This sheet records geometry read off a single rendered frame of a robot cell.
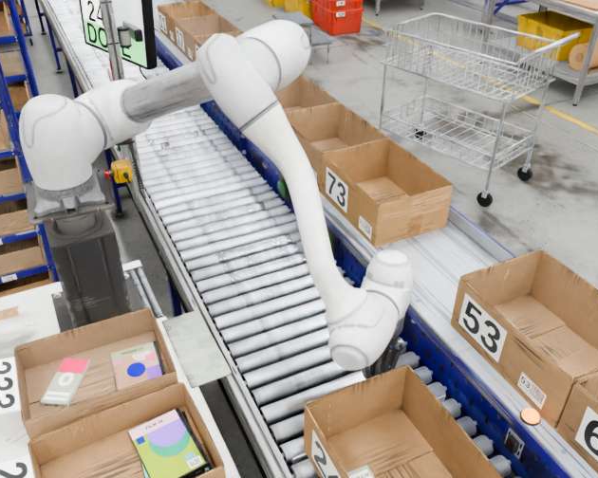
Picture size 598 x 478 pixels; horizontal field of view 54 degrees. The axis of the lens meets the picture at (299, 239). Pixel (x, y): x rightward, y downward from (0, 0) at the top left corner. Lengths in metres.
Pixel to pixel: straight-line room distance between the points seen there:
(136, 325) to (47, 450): 0.45
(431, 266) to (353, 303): 0.78
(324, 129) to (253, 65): 1.40
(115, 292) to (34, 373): 0.31
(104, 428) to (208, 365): 0.33
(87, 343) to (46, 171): 0.53
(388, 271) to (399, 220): 0.72
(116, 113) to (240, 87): 0.56
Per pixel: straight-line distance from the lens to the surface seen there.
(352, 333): 1.15
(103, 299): 1.88
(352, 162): 2.25
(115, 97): 1.69
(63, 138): 1.61
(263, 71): 1.24
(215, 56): 1.22
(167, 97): 1.55
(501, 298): 1.80
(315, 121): 2.58
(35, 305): 2.10
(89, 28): 2.77
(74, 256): 1.77
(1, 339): 2.02
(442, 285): 1.85
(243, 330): 1.85
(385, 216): 1.91
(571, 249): 3.78
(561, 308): 1.81
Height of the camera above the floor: 2.03
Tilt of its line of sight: 35 degrees down
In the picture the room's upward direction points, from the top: straight up
